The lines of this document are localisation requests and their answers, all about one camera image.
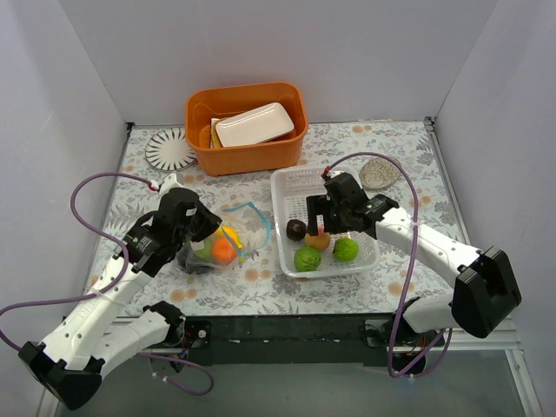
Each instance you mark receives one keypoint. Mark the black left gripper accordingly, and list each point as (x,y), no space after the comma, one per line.
(205,223)

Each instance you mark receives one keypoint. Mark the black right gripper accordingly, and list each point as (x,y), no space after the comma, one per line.
(321,210)

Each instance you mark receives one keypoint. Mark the dark mangosteen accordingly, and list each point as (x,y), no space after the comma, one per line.
(296,230)

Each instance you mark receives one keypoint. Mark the peach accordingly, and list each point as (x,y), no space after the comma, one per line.
(319,242)

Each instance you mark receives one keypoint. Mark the green starfruit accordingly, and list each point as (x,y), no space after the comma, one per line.
(203,250)

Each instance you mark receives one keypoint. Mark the orange mandarin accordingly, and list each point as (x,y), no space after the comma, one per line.
(223,251)

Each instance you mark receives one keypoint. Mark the green cabbage ball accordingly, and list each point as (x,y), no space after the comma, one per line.
(345,249)
(307,259)

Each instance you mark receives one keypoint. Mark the yellow banana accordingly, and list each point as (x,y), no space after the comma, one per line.
(231,234)

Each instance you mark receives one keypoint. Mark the clear zip top bag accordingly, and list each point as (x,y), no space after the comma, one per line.
(243,232)

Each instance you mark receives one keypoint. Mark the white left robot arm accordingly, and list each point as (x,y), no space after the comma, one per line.
(73,359)

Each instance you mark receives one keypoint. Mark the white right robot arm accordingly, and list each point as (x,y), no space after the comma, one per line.
(484,287)

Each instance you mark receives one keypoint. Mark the floral tablecloth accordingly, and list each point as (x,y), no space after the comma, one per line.
(258,286)

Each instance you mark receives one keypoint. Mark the speckled oval ceramic dish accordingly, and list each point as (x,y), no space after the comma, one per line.
(378,173)

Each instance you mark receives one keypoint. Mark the striped round plate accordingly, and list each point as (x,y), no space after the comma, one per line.
(168,150)

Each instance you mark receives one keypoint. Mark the yellow item in tub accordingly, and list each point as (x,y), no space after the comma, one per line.
(213,137)

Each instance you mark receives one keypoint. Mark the white rectangular plate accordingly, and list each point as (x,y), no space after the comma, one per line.
(255,126)

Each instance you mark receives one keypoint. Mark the orange plastic tub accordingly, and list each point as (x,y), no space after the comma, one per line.
(205,105)

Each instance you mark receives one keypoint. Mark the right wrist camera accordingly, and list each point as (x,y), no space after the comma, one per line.
(330,173)

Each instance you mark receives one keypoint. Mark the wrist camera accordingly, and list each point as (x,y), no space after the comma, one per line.
(165,185)
(330,173)

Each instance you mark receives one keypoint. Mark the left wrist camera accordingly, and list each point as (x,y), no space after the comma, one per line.
(165,185)

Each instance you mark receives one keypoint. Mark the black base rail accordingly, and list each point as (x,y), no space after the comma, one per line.
(289,339)

